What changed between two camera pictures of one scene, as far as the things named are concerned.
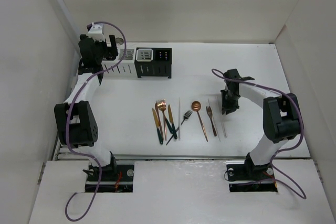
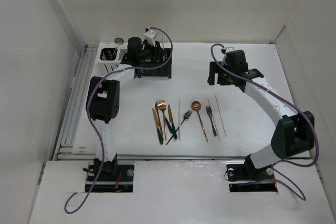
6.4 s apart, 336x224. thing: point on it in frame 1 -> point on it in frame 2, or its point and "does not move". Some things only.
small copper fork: x=209 y=112 does not move
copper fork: x=161 y=104 does not move
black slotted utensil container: x=160 y=66 does not move
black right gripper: x=230 y=108 -> x=215 y=68
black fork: x=186 y=116 does not move
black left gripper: x=109 y=51 -> x=157 y=52
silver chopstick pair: x=223 y=129 -> x=163 y=37
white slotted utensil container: x=126 y=68 does not move
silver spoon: x=119 y=41 does not move
